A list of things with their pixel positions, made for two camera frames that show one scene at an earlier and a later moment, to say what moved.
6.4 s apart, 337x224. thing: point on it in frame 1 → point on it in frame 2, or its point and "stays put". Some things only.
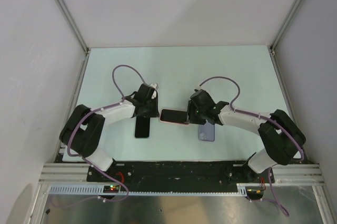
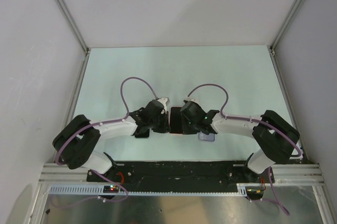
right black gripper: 191,117 → 184,122
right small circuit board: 254,192 stays put
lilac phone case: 207,132 stays put
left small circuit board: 110,188 stays put
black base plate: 178,172 stays put
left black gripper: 155,113 → 166,125
